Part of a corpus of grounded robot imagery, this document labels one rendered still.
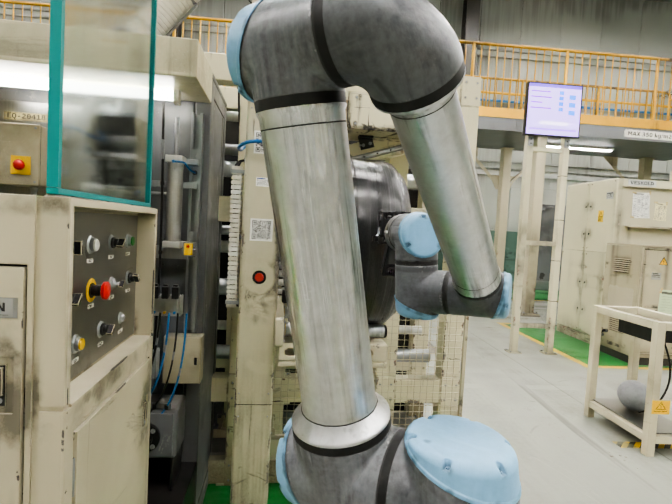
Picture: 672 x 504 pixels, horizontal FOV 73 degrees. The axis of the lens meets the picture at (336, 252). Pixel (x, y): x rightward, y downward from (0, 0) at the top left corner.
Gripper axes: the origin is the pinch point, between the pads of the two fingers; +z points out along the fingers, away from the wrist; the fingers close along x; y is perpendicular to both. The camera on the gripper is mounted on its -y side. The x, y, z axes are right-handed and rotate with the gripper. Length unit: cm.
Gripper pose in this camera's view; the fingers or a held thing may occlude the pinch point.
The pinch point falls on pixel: (382, 239)
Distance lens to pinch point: 127.1
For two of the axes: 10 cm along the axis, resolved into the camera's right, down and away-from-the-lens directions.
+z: -1.2, -0.6, 9.9
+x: -9.9, -0.5, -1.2
